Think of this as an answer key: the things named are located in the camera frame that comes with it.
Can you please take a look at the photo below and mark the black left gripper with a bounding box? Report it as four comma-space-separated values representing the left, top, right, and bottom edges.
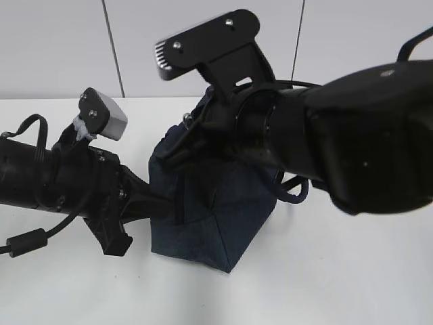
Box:
43, 127, 174, 256

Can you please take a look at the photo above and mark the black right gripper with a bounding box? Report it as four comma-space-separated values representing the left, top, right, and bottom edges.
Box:
162, 80, 294, 173

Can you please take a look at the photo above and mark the dark navy insulated lunch bag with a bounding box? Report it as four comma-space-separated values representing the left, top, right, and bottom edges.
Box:
148, 122, 309, 273

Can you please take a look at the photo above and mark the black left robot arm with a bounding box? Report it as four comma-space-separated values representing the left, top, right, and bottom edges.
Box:
1, 137, 174, 257

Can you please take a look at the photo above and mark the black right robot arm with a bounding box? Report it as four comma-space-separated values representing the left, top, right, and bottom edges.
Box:
159, 60, 432, 215

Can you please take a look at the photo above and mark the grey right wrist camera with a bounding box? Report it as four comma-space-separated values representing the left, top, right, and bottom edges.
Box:
154, 9, 276, 103

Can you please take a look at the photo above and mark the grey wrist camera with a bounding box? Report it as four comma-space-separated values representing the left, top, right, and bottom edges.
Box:
154, 9, 276, 103
72, 87, 128, 141

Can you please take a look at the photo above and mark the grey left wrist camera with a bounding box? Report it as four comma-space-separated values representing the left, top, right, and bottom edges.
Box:
72, 87, 128, 141

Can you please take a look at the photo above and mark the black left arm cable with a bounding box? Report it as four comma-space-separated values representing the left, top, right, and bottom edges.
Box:
0, 114, 95, 259

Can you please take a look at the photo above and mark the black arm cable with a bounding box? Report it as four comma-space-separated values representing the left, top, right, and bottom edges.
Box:
0, 114, 95, 259
395, 26, 433, 64

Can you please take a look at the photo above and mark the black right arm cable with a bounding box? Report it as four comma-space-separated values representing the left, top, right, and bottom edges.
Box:
395, 26, 433, 64

